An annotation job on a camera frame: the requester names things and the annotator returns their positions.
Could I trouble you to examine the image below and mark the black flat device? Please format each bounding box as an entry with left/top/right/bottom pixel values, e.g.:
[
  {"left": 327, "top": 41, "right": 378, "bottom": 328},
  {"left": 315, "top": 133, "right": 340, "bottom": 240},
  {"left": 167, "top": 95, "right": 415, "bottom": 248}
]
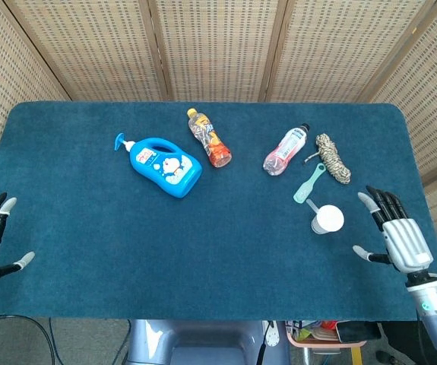
[{"left": 334, "top": 320, "right": 383, "bottom": 344}]

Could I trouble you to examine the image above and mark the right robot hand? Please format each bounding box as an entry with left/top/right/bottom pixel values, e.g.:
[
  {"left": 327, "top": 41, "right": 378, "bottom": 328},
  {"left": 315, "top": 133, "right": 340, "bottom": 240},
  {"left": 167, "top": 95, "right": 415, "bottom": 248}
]
[{"left": 352, "top": 185, "right": 435, "bottom": 273}]

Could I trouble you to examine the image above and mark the orange drink bottle yellow cap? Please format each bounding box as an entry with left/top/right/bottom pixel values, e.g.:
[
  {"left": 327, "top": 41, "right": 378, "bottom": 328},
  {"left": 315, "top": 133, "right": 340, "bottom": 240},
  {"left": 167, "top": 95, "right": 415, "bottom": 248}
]
[{"left": 186, "top": 108, "right": 233, "bottom": 169}]

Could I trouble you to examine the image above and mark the black cable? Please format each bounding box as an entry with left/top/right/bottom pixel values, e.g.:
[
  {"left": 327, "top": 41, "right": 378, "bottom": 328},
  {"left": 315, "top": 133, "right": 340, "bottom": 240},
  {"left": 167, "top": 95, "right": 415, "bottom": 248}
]
[{"left": 0, "top": 313, "right": 58, "bottom": 365}]

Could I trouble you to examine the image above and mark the blue carpet table cover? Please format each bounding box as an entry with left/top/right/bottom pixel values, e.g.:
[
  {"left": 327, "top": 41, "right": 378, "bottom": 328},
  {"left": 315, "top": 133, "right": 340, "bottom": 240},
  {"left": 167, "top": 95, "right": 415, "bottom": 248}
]
[{"left": 0, "top": 101, "right": 437, "bottom": 322}]

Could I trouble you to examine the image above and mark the camouflage rope bundle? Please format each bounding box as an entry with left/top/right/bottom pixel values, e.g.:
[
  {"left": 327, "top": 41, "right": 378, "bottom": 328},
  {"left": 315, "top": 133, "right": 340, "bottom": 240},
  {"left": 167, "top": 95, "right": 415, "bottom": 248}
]
[{"left": 303, "top": 133, "right": 352, "bottom": 186}]

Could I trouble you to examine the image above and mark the pink plastic basket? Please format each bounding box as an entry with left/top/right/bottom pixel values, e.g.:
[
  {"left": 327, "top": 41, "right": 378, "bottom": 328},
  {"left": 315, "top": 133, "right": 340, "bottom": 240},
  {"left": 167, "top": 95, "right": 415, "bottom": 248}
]
[{"left": 285, "top": 320, "right": 367, "bottom": 350}]

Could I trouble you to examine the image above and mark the green small brush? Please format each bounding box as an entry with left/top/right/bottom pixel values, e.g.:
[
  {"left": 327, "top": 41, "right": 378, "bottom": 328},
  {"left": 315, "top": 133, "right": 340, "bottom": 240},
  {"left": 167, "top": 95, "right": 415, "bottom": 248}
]
[{"left": 293, "top": 163, "right": 327, "bottom": 205}]

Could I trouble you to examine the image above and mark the wicker folding screen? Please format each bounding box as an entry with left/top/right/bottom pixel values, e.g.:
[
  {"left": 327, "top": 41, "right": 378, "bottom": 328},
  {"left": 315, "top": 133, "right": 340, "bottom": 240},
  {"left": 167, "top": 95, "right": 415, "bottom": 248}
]
[{"left": 0, "top": 0, "right": 437, "bottom": 275}]

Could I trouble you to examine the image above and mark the white paper cup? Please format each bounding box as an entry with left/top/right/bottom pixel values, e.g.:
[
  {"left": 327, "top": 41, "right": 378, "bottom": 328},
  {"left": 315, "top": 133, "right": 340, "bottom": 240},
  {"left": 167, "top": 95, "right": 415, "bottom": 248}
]
[{"left": 310, "top": 205, "right": 345, "bottom": 235}]

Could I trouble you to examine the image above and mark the blue cartoon pump bottle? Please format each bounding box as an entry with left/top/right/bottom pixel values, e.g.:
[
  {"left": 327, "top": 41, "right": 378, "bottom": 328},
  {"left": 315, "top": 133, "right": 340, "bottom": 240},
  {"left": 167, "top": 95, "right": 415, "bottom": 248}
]
[{"left": 113, "top": 132, "right": 203, "bottom": 199}]

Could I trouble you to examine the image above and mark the grey robot torso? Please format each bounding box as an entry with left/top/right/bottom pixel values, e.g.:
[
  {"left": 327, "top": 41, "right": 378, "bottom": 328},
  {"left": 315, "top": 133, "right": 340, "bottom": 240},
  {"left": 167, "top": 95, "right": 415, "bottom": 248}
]
[{"left": 125, "top": 319, "right": 291, "bottom": 365}]

